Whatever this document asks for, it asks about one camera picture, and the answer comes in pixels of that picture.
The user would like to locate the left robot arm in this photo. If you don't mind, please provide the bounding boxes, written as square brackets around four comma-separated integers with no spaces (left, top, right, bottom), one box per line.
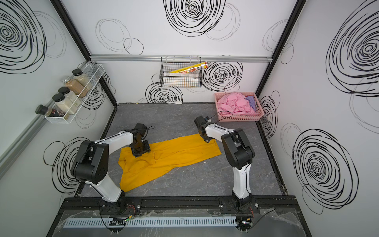
[71,123,151,214]

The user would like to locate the clear wall shelf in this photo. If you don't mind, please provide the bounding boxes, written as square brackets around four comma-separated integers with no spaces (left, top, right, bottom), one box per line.
[43,63,107,128]

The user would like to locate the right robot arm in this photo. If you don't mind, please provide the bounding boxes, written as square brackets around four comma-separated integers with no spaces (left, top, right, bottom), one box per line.
[194,116,255,213]

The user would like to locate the pink t-shirt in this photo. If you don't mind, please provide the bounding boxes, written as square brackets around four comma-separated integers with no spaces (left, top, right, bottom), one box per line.
[216,92,256,116]

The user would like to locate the white box in basket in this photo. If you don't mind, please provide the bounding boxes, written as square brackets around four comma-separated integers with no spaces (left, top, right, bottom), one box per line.
[163,73,200,78]

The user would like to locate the spice jar brown contents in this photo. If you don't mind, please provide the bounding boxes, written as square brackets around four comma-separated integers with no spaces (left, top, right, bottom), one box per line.
[62,69,92,98]

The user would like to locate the spice jar cream contents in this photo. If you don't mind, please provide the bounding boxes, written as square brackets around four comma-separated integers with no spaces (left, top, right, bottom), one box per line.
[52,93,78,115]

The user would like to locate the purple t-shirt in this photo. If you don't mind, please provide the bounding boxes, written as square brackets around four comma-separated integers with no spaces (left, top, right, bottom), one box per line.
[245,96,257,112]

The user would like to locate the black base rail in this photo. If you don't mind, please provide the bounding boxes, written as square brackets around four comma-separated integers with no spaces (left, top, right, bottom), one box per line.
[59,195,300,216]

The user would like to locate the black wire basket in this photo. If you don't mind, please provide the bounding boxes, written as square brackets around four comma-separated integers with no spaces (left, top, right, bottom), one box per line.
[159,56,202,88]

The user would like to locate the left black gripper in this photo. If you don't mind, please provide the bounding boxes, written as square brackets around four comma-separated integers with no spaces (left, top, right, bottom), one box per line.
[132,140,152,157]

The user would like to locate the small dark spice bottle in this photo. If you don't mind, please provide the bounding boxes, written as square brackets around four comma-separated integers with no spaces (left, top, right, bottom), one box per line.
[35,105,65,118]

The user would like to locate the yellow t-shirt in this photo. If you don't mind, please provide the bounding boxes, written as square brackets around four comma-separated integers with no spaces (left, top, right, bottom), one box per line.
[118,134,222,192]

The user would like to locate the pink plastic basket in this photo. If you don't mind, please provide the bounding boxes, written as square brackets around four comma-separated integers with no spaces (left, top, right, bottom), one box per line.
[214,92,265,121]

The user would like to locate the grey slotted cable duct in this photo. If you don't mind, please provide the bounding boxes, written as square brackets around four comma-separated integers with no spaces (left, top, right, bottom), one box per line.
[63,216,237,229]

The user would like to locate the yellow foil box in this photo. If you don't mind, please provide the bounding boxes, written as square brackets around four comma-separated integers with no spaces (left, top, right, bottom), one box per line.
[170,62,208,74]

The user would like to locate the spice jar white contents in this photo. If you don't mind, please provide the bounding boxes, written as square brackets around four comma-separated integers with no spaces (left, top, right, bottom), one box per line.
[58,87,81,107]

